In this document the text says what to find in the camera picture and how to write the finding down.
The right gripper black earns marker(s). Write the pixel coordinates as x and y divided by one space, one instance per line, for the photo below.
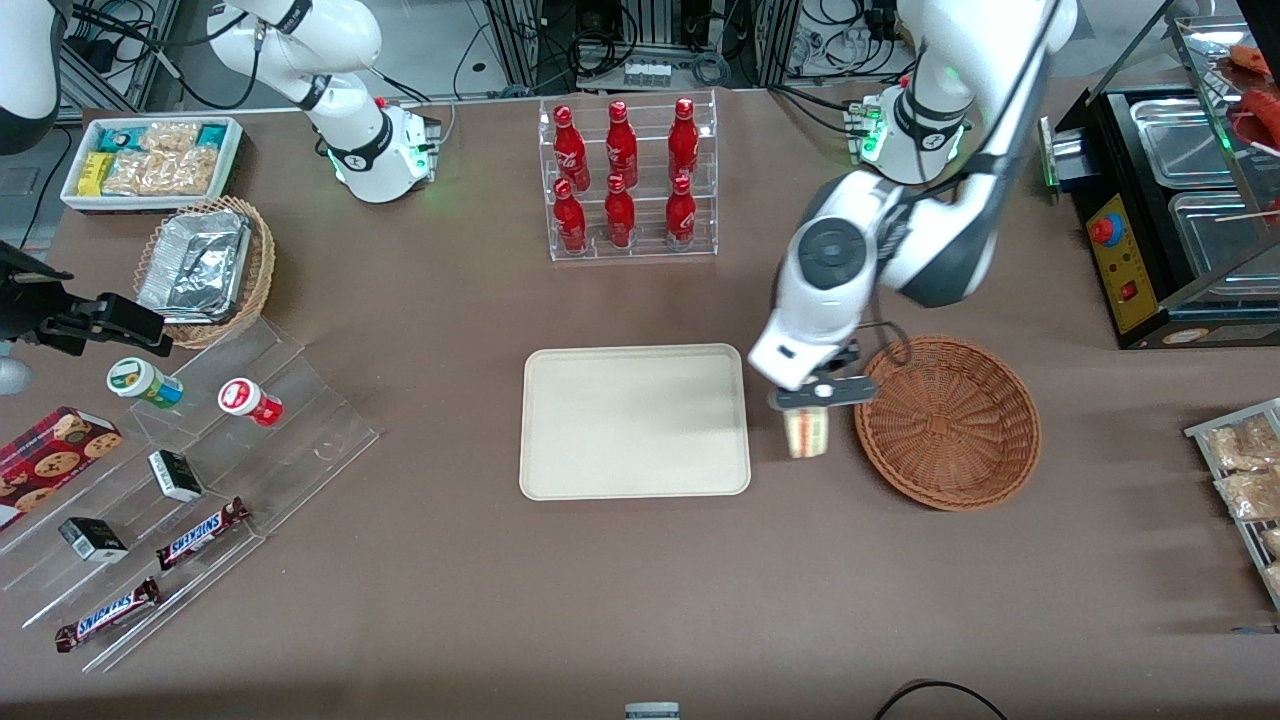
22 303

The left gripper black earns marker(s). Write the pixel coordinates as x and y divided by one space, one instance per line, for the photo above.
844 359

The triangle sandwich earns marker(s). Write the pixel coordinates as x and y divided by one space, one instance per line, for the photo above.
807 432

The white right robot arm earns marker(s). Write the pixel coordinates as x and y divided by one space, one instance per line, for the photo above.
340 40

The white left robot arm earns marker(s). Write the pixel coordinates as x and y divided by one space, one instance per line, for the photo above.
800 330

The aluminium foil tray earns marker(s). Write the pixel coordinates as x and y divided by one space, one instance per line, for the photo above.
195 265

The brown round wicker basket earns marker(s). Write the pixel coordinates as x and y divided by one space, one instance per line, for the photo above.
945 425

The light tan wicker basket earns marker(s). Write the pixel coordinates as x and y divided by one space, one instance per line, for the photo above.
262 260

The beige plastic tray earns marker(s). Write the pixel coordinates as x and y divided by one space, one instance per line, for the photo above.
630 420

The green-lidded white cup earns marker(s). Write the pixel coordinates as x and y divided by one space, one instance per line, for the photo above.
140 380

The red cookie box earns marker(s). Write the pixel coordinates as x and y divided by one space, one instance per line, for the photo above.
50 460

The yellow snack packet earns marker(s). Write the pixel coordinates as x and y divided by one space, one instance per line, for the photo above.
95 173

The red-lidded white cup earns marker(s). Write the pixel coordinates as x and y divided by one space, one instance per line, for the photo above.
245 400

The clear bag of granola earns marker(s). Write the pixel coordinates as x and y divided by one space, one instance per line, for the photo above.
170 135
160 172

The small black white box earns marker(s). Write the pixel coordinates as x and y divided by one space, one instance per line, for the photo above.
92 540
175 476

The teal snack packet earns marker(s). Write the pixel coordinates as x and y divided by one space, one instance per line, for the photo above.
120 138
210 136

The white plastic bin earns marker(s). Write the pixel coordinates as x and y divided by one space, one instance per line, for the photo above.
232 165

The clear acrylic bottle rack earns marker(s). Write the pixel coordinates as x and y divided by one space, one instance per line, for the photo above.
700 215

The red cola bottle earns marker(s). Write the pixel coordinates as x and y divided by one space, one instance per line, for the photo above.
621 150
570 150
681 215
683 145
619 218
570 225

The clear acrylic stepped stand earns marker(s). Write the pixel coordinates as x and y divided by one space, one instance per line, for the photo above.
300 440

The Snickers chocolate bar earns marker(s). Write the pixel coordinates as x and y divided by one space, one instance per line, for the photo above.
200 533
107 615

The black food warmer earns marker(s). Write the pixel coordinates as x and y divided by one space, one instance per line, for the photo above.
1125 265

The white power strip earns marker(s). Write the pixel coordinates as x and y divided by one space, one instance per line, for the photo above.
648 73

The steel warmer pan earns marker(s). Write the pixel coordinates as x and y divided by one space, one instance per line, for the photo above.
1215 240
1180 140

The grey device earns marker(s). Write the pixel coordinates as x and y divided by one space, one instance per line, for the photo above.
652 712

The clear bag of crackers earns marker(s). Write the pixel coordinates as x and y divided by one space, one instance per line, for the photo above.
1255 495
1275 578
1273 542
1245 445

